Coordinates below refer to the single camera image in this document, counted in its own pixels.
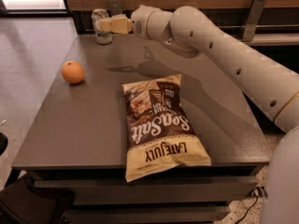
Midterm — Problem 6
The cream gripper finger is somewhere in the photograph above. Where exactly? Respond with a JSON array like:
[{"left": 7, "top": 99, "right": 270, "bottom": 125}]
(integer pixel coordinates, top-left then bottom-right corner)
[{"left": 95, "top": 19, "right": 112, "bottom": 32}]

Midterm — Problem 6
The white green 7up can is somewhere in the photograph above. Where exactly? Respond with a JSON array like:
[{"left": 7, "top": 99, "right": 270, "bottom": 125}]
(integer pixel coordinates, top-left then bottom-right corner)
[{"left": 92, "top": 8, "right": 113, "bottom": 45}]

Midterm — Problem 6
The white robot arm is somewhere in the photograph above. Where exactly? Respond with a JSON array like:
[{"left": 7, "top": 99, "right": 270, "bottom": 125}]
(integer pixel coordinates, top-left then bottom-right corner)
[{"left": 94, "top": 6, "right": 299, "bottom": 224}]

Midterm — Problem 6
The orange fruit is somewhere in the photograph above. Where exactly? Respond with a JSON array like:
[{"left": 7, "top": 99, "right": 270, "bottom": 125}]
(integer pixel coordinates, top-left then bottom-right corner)
[{"left": 61, "top": 61, "right": 85, "bottom": 84}]

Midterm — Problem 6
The sea salt chips bag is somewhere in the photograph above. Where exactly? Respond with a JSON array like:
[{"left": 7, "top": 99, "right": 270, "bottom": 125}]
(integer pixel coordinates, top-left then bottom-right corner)
[{"left": 122, "top": 75, "right": 211, "bottom": 182}]

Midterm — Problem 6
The grey upper drawer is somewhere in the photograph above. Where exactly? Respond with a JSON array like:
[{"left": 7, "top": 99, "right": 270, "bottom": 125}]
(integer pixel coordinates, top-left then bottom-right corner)
[{"left": 35, "top": 176, "right": 257, "bottom": 205}]

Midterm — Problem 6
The grey drawer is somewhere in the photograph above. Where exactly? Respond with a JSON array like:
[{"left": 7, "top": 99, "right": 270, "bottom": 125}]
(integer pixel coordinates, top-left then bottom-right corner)
[
  {"left": 64, "top": 205, "right": 230, "bottom": 224},
  {"left": 35, "top": 176, "right": 257, "bottom": 205}
]

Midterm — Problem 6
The grey lower drawer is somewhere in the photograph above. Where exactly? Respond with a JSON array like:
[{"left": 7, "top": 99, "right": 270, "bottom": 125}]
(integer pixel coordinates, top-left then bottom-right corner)
[{"left": 64, "top": 205, "right": 230, "bottom": 224}]

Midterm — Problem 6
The dark chair seat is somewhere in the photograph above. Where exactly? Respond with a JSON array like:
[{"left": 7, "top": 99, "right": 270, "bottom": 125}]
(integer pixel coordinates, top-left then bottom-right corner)
[{"left": 0, "top": 174, "right": 75, "bottom": 224}]

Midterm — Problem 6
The white power strip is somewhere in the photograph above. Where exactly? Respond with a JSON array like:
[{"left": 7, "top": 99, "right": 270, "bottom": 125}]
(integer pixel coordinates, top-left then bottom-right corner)
[{"left": 247, "top": 186, "right": 264, "bottom": 198}]

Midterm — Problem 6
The grey metal bracket left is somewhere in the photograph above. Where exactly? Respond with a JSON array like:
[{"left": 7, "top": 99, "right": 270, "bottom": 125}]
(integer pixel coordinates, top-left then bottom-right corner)
[{"left": 108, "top": 0, "right": 122, "bottom": 16}]

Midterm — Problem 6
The grey metal bracket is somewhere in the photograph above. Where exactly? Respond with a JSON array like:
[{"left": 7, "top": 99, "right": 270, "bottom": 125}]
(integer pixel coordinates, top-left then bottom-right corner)
[
  {"left": 240, "top": 0, "right": 267, "bottom": 42},
  {"left": 108, "top": 0, "right": 122, "bottom": 16}
]

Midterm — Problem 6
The grey metal bracket right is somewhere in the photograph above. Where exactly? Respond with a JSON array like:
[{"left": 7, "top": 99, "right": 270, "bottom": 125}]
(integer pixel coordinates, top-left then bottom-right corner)
[{"left": 240, "top": 0, "right": 267, "bottom": 42}]

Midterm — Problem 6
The horizontal metal rail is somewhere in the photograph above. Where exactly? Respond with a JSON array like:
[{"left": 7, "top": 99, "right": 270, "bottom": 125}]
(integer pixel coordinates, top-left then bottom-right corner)
[{"left": 218, "top": 25, "right": 266, "bottom": 30}]

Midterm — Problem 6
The black power cable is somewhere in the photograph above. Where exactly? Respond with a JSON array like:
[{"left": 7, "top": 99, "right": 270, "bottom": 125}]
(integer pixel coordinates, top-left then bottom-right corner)
[{"left": 235, "top": 196, "right": 260, "bottom": 224}]

